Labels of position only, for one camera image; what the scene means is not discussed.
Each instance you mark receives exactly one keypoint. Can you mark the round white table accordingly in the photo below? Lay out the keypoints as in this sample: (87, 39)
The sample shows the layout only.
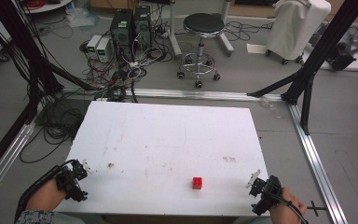
(48, 6)

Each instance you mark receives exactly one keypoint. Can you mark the white paper sheet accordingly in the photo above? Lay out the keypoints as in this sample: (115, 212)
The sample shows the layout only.
(256, 48)

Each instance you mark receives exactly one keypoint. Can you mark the black device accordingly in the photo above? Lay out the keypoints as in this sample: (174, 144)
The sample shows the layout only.
(343, 53)

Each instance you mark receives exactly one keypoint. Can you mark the person's right hand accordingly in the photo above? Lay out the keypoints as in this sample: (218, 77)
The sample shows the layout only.
(284, 211)

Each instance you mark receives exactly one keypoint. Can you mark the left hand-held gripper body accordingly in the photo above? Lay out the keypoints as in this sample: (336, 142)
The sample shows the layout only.
(71, 183)

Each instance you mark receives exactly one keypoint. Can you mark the white power supply unit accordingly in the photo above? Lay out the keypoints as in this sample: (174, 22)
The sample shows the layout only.
(103, 49)
(93, 45)

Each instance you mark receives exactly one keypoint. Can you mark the red toy block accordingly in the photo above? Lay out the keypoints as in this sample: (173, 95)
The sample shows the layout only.
(197, 183)

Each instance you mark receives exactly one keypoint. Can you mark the white covered cart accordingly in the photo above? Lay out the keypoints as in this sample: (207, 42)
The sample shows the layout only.
(295, 28)

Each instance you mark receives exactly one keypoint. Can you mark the person's patterned left sleeve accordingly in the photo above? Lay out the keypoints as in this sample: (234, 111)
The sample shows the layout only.
(34, 217)

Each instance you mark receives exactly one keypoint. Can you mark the clear plastic bag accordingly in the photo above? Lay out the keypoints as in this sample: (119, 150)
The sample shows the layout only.
(80, 17)

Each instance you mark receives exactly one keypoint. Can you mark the black computer tower green label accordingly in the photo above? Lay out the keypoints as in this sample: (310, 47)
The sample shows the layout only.
(121, 31)

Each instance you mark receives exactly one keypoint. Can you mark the black round stool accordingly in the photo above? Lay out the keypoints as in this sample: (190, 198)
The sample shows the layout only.
(203, 23)

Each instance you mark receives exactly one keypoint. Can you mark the person's left hand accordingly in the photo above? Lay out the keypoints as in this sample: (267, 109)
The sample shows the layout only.
(45, 196)

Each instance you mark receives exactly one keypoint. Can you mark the aluminium floor rail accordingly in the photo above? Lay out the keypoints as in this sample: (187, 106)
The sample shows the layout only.
(199, 94)
(6, 155)
(317, 161)

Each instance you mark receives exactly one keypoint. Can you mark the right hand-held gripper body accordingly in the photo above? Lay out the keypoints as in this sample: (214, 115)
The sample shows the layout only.
(267, 194)

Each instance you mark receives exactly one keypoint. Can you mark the white table stand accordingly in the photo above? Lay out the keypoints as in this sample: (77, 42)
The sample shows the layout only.
(175, 37)

